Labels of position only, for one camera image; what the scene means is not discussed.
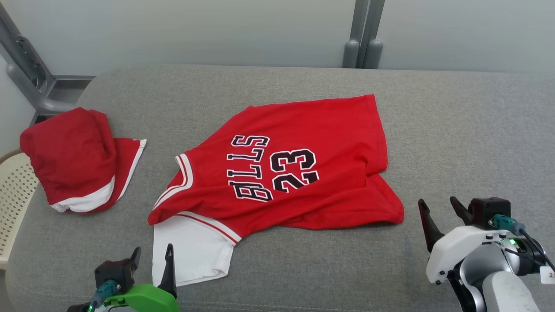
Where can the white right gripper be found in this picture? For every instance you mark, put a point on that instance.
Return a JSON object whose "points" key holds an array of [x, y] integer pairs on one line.
{"points": [[455, 247]]}

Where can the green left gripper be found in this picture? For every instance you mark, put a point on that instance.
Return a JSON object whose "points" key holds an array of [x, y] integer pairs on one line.
{"points": [[143, 301]]}

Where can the red shorts with white trim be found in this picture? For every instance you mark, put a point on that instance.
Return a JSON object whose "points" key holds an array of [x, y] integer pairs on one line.
{"points": [[69, 160]]}

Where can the red Bulls 23 jersey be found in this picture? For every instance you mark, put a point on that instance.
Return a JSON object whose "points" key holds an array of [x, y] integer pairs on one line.
{"points": [[295, 173]]}

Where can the cream perforated laundry basket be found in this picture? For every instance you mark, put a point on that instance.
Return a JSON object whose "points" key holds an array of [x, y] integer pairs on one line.
{"points": [[15, 195]]}

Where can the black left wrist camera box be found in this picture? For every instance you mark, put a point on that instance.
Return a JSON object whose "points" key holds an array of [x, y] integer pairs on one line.
{"points": [[113, 273]]}

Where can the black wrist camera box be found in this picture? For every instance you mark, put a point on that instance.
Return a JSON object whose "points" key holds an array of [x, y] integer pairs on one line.
{"points": [[488, 210], [113, 273]]}

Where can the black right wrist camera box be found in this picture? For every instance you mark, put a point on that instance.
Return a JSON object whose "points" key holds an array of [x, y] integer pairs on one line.
{"points": [[488, 210]]}

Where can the grey metal partition post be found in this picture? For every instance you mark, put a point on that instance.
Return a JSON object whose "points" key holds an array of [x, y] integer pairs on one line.
{"points": [[357, 26], [375, 26]]}

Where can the grey metal corner frame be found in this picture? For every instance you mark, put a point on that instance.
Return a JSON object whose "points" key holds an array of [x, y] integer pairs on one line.
{"points": [[26, 65]]}

